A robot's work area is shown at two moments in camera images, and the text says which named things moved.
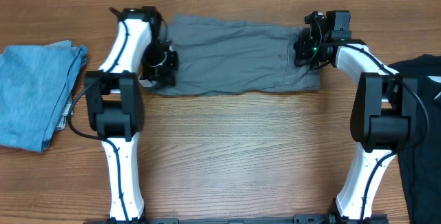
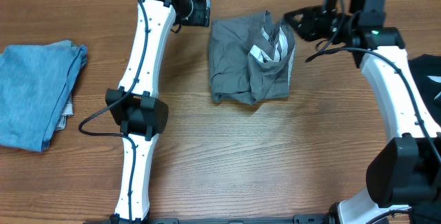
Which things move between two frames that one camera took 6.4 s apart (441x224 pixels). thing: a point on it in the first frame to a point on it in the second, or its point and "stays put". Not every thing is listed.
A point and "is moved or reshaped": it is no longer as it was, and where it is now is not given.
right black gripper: (300, 50) to (319, 22)
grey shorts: (221, 56) is moved or reshaped
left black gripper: (162, 76) to (202, 16)
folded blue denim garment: (35, 85) stays put
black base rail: (297, 219) stays put
